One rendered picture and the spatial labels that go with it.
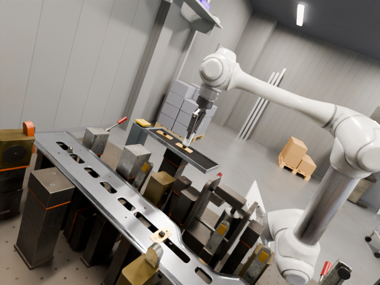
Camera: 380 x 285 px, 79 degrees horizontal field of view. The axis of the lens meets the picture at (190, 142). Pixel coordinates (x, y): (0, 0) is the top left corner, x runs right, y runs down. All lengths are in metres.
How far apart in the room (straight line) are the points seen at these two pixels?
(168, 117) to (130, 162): 3.71
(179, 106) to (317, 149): 4.94
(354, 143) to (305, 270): 0.58
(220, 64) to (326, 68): 7.33
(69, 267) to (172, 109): 3.86
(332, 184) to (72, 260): 1.00
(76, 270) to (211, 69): 0.86
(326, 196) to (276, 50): 7.31
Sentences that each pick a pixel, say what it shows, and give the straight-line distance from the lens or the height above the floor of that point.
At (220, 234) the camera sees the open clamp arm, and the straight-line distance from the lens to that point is 0.85.
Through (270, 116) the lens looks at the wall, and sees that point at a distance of 7.97.
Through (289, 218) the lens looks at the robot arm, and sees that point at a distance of 1.35.
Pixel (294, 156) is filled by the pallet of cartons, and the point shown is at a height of 0.41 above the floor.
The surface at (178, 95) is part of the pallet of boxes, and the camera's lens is 4.55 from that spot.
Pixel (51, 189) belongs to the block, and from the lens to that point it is 0.82.
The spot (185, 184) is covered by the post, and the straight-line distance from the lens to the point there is 0.93.
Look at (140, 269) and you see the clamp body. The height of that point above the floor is 1.04.
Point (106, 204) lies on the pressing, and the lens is 0.85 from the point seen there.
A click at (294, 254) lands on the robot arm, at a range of 1.18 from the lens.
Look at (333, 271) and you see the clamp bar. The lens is 0.84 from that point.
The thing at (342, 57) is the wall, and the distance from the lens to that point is 8.13.
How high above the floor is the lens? 1.54
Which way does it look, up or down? 18 degrees down
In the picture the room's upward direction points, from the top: 25 degrees clockwise
